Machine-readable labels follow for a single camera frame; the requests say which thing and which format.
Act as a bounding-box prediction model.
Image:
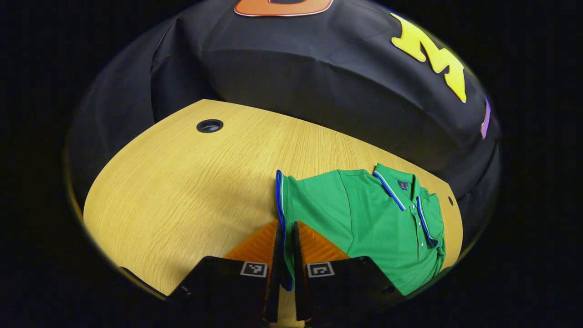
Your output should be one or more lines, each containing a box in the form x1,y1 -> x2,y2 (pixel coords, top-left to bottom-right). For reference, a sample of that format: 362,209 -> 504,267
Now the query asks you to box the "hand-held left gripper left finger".
169,221 -> 284,328

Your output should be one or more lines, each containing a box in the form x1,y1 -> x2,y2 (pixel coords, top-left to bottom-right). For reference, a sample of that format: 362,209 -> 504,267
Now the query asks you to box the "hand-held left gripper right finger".
291,221 -> 406,326

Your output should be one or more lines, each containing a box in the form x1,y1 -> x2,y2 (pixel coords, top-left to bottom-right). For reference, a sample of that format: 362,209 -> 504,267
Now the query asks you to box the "green T-shirt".
275,163 -> 447,297

